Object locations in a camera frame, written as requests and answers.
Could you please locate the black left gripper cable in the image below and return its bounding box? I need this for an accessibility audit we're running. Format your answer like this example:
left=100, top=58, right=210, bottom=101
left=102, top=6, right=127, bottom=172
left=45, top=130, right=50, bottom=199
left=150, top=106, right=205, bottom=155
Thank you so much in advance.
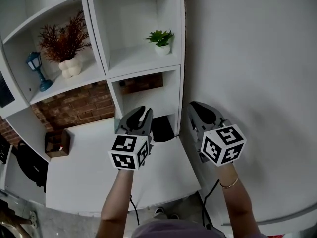
left=128, top=194, right=141, bottom=227

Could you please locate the rose gold bracelet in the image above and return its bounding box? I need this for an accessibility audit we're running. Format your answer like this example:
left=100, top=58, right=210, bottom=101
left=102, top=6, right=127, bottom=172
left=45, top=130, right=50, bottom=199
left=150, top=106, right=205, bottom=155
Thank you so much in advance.
left=219, top=173, right=239, bottom=189

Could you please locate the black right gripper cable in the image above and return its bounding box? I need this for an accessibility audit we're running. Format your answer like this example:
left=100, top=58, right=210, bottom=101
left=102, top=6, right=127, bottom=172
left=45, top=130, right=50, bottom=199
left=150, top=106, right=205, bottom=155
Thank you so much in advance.
left=201, top=178, right=221, bottom=231

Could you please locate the black pouch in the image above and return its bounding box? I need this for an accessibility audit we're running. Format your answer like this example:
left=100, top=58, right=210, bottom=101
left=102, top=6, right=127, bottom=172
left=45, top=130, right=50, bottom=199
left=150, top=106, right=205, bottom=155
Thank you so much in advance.
left=151, top=115, right=176, bottom=143

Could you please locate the brown wooden organizer box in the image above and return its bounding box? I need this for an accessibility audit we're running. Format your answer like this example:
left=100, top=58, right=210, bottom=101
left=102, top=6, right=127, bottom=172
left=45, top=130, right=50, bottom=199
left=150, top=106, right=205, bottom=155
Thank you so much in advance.
left=44, top=128, right=72, bottom=159

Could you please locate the white slipper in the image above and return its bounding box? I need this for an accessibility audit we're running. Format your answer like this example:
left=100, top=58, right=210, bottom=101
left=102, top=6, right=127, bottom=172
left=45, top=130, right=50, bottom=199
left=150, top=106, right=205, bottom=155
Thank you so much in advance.
left=27, top=210, right=39, bottom=229

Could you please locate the person's mauve shirt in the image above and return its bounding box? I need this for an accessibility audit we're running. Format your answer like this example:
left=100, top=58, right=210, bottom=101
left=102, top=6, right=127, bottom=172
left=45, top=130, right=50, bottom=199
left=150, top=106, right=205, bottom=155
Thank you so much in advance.
left=130, top=218, right=228, bottom=238

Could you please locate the person's left shoe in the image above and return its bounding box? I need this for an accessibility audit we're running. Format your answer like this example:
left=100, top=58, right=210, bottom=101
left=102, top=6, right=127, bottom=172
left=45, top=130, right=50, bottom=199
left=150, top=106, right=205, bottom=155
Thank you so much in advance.
left=153, top=206, right=166, bottom=219

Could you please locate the person's left forearm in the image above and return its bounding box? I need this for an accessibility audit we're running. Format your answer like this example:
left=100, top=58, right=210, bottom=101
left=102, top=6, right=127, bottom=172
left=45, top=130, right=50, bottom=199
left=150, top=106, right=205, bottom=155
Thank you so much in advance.
left=95, top=167, right=136, bottom=238

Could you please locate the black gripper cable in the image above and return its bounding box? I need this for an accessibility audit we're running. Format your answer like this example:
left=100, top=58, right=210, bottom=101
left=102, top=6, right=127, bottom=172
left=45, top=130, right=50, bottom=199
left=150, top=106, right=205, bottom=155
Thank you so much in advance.
left=201, top=178, right=221, bottom=231
left=128, top=194, right=141, bottom=227

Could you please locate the black perforated holder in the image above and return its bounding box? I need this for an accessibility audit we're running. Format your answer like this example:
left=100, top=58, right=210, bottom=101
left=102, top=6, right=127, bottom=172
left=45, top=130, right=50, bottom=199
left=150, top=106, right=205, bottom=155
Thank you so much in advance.
left=0, top=133, right=12, bottom=165

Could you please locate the white desk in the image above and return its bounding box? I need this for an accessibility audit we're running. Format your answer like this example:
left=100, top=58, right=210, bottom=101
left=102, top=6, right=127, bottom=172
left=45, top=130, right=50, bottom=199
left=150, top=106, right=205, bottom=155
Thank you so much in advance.
left=45, top=119, right=203, bottom=215

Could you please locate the red-brown plant in white vase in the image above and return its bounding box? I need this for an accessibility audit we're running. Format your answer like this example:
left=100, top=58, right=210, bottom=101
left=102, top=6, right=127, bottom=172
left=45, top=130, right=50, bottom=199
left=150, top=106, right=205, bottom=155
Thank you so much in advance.
left=37, top=8, right=93, bottom=80

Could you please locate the small green plant white pot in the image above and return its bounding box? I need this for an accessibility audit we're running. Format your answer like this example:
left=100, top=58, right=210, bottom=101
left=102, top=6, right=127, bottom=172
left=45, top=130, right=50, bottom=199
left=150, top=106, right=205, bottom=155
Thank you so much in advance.
left=143, top=28, right=175, bottom=57

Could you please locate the white side table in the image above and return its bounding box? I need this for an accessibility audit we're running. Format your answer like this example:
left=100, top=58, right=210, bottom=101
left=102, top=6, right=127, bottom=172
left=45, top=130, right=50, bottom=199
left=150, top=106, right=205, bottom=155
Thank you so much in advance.
left=0, top=143, right=48, bottom=206

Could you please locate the blue lantern lamp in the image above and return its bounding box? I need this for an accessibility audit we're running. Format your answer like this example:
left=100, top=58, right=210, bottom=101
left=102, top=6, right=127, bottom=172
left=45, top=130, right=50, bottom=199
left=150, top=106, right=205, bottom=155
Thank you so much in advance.
left=26, top=51, right=53, bottom=93

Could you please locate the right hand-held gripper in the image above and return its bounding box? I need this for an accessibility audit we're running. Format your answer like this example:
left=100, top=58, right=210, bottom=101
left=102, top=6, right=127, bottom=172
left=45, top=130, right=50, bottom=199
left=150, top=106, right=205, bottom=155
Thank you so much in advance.
left=187, top=101, right=247, bottom=167

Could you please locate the person's right forearm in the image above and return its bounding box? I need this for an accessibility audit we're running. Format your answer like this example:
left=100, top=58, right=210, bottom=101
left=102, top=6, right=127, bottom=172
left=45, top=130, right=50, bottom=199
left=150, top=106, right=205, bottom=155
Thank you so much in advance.
left=214, top=162, right=263, bottom=238

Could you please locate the black backpack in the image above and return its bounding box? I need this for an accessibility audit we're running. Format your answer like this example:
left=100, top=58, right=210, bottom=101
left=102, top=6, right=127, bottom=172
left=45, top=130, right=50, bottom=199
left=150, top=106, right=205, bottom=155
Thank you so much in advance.
left=15, top=139, right=50, bottom=194

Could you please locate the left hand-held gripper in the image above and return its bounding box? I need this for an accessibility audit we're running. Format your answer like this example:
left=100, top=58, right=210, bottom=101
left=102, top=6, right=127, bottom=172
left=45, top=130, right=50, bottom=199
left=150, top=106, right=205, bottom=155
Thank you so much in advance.
left=108, top=106, right=154, bottom=171

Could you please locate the white shelf unit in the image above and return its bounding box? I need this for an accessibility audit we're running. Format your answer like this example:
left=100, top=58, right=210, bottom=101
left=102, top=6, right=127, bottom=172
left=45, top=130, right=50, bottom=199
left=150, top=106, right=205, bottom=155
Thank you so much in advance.
left=0, top=0, right=186, bottom=164

